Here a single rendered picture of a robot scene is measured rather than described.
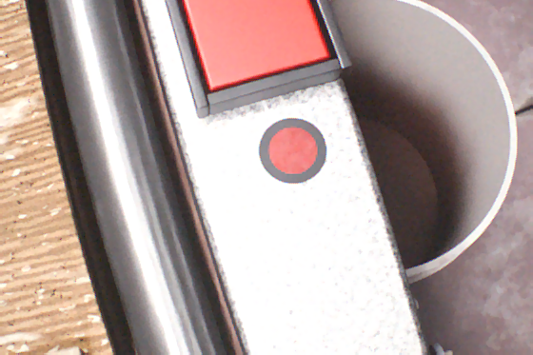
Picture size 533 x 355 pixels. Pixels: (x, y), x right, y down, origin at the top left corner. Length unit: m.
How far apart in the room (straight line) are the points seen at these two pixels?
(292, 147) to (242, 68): 0.04
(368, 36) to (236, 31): 0.72
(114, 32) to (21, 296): 0.14
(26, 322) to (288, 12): 0.20
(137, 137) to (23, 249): 0.08
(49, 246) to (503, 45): 1.14
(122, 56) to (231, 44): 0.06
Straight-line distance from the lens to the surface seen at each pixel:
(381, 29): 1.25
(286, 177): 0.55
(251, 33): 0.55
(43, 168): 0.54
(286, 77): 0.54
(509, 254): 1.51
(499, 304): 1.50
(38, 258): 0.53
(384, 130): 1.51
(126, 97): 0.56
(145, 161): 0.55
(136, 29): 0.62
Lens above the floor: 1.45
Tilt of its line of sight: 75 degrees down
